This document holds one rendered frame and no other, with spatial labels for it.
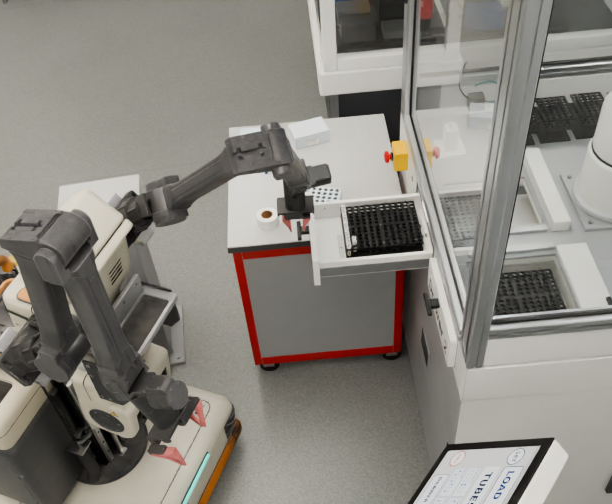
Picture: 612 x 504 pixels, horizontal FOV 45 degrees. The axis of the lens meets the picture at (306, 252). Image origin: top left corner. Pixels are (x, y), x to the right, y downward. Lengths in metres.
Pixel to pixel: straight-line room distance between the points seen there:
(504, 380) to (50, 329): 1.06
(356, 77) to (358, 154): 0.33
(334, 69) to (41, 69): 2.57
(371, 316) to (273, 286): 0.40
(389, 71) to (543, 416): 1.38
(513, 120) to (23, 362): 1.06
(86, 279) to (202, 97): 3.13
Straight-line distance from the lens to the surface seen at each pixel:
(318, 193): 2.43
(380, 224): 2.16
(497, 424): 2.06
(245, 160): 1.48
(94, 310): 1.33
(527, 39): 1.20
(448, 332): 1.88
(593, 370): 1.93
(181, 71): 4.60
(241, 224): 2.40
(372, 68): 2.79
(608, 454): 2.36
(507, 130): 1.29
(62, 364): 1.53
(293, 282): 2.49
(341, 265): 2.08
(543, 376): 1.90
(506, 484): 1.43
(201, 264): 3.35
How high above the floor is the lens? 2.43
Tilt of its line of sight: 47 degrees down
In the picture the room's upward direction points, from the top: 5 degrees counter-clockwise
